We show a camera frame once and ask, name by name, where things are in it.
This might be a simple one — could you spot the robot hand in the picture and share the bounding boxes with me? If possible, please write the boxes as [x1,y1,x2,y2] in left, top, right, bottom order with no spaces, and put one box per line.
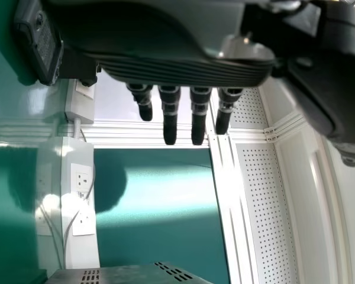
[13,0,355,168]

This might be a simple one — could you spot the black oven with glass door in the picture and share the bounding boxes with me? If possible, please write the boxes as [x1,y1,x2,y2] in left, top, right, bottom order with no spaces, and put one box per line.
[46,260,208,284]

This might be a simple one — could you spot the white socket strip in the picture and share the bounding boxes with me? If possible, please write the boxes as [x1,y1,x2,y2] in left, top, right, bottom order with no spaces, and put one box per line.
[64,79,96,124]
[57,135,101,269]

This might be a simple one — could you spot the grey corrugated conduit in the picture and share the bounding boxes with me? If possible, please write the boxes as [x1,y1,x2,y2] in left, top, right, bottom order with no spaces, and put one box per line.
[73,117,83,140]

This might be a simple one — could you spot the white ribbed rail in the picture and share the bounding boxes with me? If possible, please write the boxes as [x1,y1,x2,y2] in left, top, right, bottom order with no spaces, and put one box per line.
[59,120,211,149]

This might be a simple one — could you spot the white perforated cable duct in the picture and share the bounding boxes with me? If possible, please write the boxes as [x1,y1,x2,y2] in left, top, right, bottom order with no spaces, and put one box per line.
[210,87,269,128]
[233,141,300,284]

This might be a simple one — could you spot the grey cable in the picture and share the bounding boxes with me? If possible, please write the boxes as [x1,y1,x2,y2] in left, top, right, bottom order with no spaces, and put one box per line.
[62,164,96,252]

